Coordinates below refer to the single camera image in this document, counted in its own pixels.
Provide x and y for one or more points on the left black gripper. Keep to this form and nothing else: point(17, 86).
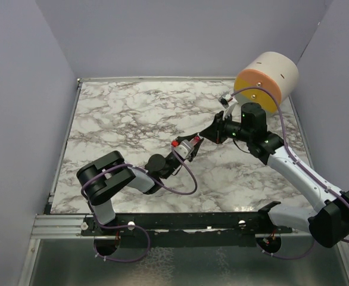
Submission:
point(196, 147)

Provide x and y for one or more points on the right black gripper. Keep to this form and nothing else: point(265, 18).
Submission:
point(215, 133)

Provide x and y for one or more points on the cylindrical pastel drawer box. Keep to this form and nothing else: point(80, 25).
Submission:
point(271, 71)

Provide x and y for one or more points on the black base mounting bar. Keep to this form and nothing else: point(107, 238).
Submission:
point(176, 230)

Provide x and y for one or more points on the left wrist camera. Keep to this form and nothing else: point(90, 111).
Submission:
point(182, 149)

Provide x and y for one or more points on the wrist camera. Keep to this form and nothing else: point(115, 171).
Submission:
point(228, 102)
point(182, 149)

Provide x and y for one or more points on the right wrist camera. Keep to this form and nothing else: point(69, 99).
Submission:
point(228, 102)

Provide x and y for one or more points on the aluminium table frame rail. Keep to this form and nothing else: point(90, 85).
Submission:
point(34, 243)

